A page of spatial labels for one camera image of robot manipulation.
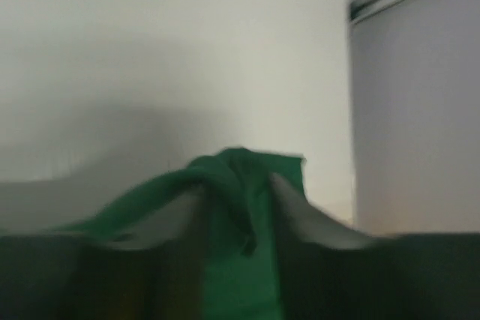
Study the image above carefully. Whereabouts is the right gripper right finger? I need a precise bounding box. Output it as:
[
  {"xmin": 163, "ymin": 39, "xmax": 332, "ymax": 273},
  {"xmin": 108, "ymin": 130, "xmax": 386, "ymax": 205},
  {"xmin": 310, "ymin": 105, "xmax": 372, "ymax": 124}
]
[{"xmin": 270, "ymin": 173, "xmax": 382, "ymax": 250}]

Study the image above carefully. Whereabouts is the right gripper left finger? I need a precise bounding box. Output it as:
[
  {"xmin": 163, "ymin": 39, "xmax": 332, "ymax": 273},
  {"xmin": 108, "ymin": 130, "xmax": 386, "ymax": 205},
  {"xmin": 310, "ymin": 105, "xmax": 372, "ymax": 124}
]
[{"xmin": 74, "ymin": 184, "xmax": 211, "ymax": 253}]

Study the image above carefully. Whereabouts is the dark green t shirt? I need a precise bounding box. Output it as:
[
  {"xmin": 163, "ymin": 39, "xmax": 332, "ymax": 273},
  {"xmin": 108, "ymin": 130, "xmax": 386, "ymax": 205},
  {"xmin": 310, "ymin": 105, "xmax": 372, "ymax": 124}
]
[{"xmin": 1, "ymin": 148, "xmax": 479, "ymax": 319}]

